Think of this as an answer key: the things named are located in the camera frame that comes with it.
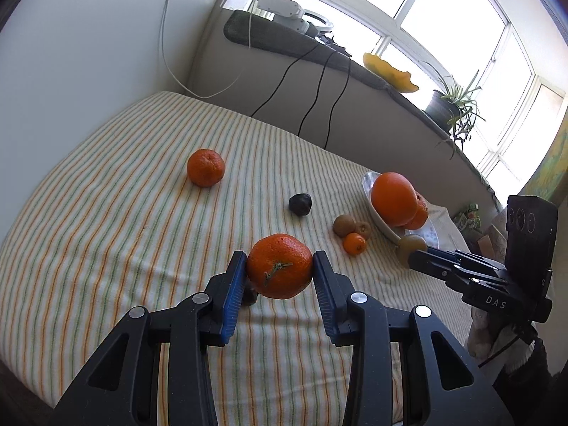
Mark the green brown kiwi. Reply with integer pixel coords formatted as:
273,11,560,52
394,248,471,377
396,235,427,268

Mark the tiny orange kumquat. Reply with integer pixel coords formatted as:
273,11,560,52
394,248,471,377
342,232,367,256

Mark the dark plum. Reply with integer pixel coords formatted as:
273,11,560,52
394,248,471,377
288,192,312,217

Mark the medium mandarin with stem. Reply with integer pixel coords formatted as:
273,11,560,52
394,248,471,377
246,234,313,300

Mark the small mandarin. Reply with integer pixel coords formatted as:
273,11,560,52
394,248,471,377
186,149,225,187

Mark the bumpy orange mandarin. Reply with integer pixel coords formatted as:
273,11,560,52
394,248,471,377
403,192,430,231

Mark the right white gloved hand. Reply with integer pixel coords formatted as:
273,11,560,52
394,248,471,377
466,307,535,376

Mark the green snack package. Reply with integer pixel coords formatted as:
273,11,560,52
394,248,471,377
453,203,481,233

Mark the floral white plate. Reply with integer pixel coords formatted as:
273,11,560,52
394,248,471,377
362,171,439,247

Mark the large smooth orange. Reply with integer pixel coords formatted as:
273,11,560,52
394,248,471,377
371,172,418,227

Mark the brown kiwi right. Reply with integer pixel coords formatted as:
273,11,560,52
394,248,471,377
354,221,373,240

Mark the brown kiwi left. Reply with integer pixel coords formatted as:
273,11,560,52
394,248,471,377
332,214,357,237

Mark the potted spider plant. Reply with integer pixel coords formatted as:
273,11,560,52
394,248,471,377
424,62,484,159

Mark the striped tablecloth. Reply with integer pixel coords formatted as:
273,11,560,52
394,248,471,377
0,90,485,426

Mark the yellow bowl on sill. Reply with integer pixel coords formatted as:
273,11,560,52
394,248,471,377
363,53,420,93

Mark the white power strip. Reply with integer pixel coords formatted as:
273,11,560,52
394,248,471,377
258,0,334,38

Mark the black cable right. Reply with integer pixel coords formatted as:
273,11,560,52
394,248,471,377
323,55,353,149

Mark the black cable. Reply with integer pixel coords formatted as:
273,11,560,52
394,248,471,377
296,50,338,138
323,55,353,149
250,42,321,119

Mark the black cable middle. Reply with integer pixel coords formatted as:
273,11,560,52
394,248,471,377
296,50,338,138

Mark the black cable left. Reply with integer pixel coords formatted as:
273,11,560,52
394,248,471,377
250,42,321,119

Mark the white cable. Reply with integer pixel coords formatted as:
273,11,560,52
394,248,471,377
160,0,268,100

